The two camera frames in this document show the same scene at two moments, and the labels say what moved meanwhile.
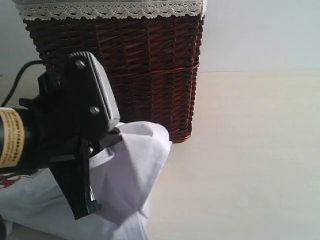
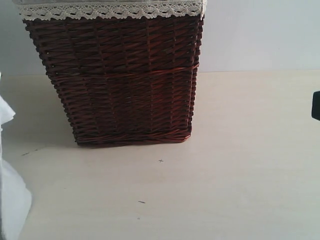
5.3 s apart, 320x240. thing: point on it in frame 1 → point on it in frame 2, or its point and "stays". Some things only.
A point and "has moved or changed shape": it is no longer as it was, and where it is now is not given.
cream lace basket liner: (110, 10) stays
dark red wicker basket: (152, 64) stays
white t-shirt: (125, 182) has moved or changed shape
